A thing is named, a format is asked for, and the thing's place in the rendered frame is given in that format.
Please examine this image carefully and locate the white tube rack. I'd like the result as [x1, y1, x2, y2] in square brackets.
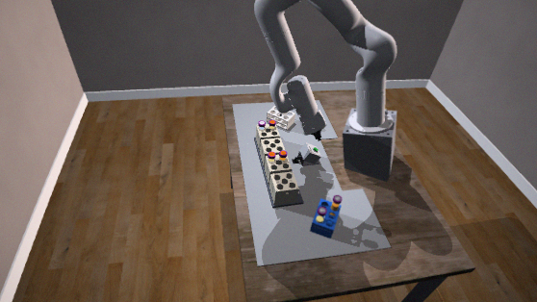
[267, 106, 294, 130]

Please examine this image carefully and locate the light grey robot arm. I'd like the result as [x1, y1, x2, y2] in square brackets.
[254, 0, 396, 134]

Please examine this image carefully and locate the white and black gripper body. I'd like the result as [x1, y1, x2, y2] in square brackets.
[299, 108, 326, 135]

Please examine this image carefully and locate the blue tube rack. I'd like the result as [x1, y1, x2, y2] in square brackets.
[310, 199, 341, 239]

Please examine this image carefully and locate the grey bench mat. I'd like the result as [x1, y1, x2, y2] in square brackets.
[232, 102, 391, 266]

